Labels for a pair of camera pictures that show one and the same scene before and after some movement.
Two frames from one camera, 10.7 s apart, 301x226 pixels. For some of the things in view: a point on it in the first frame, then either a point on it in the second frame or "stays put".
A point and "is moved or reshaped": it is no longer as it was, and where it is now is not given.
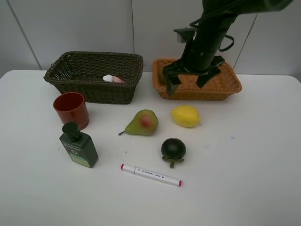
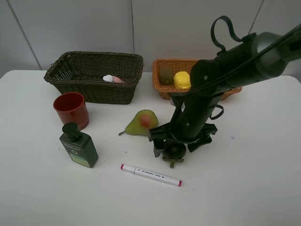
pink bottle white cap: x=113 y=78 stays put
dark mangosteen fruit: x=173 y=150 stays put
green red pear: x=144 y=123 stays put
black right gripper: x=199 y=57 to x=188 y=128
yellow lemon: x=186 y=116 is moved or reshaped
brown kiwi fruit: x=162 y=77 stays put
